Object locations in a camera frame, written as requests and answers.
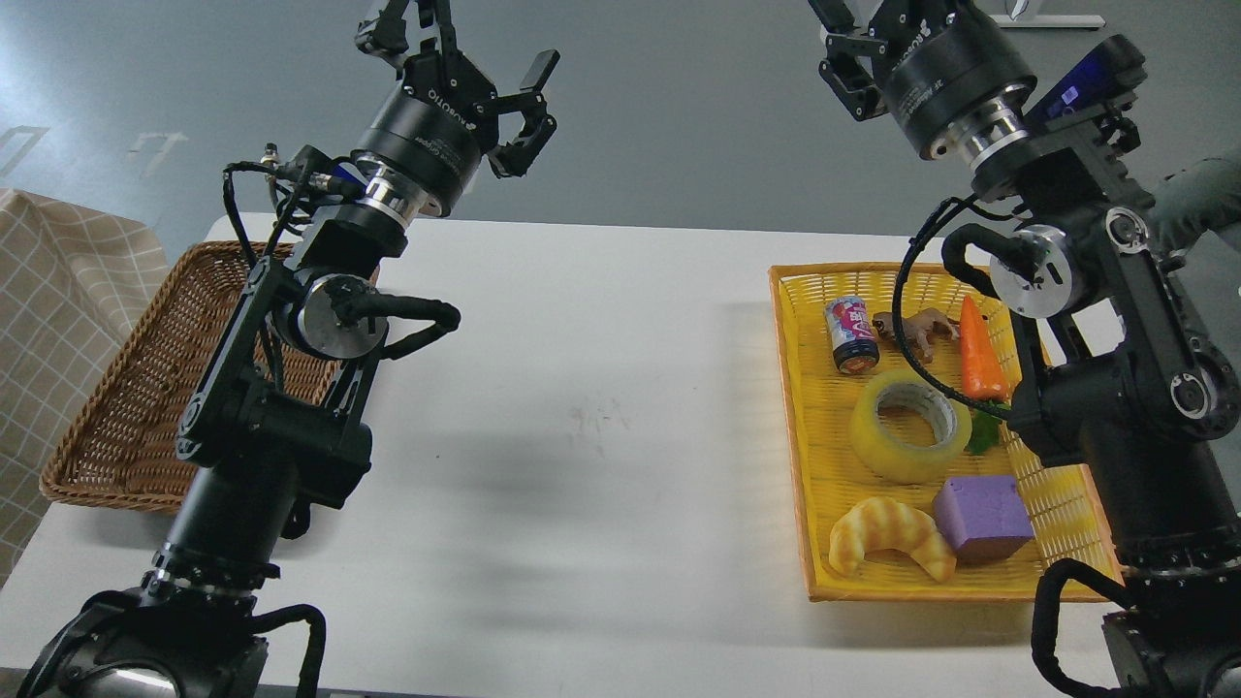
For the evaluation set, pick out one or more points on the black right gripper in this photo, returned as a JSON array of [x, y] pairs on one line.
[[936, 61]]

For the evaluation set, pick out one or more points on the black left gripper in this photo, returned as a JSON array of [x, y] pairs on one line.
[[430, 128]]

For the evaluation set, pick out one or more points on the yellow tape roll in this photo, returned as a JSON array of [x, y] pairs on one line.
[[905, 431]]

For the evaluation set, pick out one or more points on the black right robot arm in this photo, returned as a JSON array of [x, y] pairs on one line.
[[1116, 369]]

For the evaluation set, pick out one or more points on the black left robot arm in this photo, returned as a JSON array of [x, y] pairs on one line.
[[275, 425]]

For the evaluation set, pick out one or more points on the white bar on floor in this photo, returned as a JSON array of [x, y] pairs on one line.
[[1050, 22]]

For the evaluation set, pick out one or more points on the brown toy animal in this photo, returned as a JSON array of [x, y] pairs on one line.
[[920, 328]]

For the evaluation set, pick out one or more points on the small soda can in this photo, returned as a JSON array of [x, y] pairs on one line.
[[854, 346]]

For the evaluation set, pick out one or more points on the orange toy carrot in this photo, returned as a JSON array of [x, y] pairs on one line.
[[983, 380]]

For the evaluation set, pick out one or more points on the yellow plastic basket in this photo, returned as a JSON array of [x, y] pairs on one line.
[[829, 478]]

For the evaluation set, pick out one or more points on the beige checkered cloth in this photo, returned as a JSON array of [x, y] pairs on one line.
[[74, 281]]

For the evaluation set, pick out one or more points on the toy croissant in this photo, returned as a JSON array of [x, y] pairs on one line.
[[882, 523]]

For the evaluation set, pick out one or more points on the purple foam cube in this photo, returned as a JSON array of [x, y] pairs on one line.
[[982, 518]]

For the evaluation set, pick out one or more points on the brown wicker basket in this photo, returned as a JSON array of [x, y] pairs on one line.
[[120, 450]]

